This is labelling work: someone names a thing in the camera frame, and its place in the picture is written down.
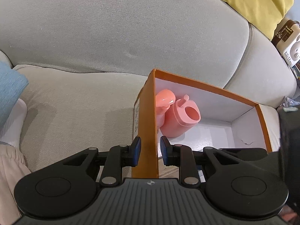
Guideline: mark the beige blanket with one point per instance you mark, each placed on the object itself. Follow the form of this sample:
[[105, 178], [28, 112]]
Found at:
[[13, 165]]

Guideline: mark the beige sofa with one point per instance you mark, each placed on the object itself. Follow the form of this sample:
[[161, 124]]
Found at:
[[86, 61]]

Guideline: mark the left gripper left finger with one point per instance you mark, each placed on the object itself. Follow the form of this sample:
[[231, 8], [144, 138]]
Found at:
[[118, 157]]

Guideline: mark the light blue pillow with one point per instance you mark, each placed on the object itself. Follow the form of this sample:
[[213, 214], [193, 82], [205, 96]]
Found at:
[[12, 85]]

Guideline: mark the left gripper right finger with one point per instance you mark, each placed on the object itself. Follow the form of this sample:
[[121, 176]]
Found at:
[[182, 157]]

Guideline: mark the orange cardboard box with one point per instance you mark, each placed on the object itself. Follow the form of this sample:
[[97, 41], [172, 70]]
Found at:
[[227, 121]]

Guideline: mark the pink cup with spout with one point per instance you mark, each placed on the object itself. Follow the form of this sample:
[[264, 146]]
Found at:
[[180, 117]]

